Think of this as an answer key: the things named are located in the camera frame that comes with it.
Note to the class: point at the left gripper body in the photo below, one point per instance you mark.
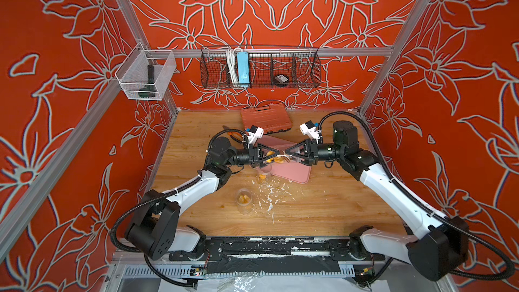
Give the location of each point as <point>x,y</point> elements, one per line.
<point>251,157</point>

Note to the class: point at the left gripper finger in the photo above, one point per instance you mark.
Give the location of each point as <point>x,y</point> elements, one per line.
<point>269,152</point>
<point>270,161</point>

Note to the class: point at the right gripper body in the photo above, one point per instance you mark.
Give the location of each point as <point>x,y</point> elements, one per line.
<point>312,152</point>

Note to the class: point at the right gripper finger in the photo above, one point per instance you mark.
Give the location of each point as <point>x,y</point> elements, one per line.
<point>298,149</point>
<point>295,158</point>

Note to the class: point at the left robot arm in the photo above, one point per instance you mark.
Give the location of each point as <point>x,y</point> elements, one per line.
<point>151,227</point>

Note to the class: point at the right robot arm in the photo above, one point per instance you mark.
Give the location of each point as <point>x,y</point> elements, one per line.
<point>437,244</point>

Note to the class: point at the clear cookie jar front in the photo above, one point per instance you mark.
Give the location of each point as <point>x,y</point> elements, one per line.
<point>244,201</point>

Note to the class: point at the pink plastic tray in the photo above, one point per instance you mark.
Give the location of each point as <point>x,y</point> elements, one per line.
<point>292,171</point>

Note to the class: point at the orange tool case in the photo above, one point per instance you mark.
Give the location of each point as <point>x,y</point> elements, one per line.
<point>273,118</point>

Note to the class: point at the small black box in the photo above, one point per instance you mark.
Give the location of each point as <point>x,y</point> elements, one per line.
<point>280,80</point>

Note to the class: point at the light blue box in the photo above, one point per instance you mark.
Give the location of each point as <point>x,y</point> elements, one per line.
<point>243,68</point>

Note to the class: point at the dark green brush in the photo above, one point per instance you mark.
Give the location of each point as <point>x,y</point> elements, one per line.
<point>149,90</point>

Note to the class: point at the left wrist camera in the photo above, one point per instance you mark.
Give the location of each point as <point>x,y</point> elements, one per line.
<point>253,134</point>

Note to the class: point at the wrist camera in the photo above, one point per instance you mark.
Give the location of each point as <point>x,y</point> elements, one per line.
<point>253,134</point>
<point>312,131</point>

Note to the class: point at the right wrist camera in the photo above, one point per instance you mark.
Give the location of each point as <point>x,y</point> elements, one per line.
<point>312,131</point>

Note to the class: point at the black wire wall basket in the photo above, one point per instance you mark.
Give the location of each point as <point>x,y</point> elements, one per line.
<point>218,65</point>

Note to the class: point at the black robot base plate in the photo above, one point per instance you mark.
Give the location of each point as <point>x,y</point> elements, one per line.
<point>306,256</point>

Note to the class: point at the clear acrylic wall box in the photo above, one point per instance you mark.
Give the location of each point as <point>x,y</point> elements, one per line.
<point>132,74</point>

